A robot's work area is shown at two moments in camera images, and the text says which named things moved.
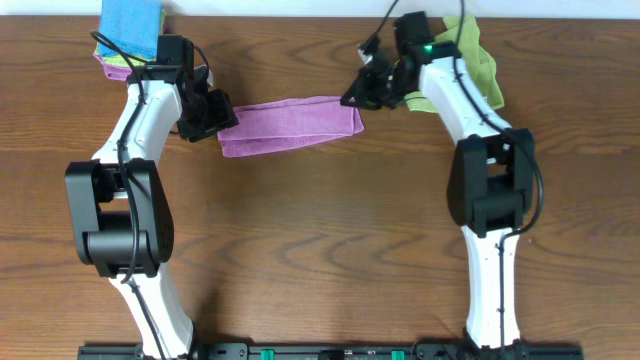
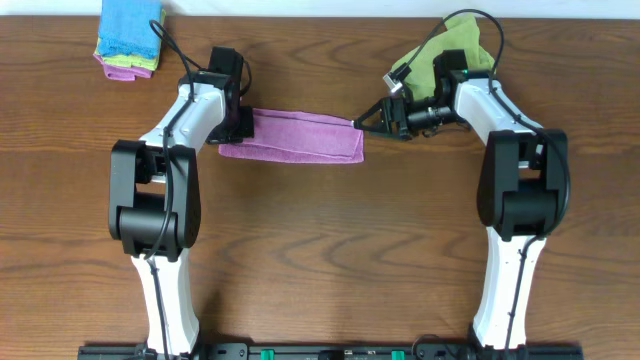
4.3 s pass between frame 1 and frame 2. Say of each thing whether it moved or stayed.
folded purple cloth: stayed
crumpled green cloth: stayed
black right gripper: moved
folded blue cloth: stayed
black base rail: stayed
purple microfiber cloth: moved
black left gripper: moved
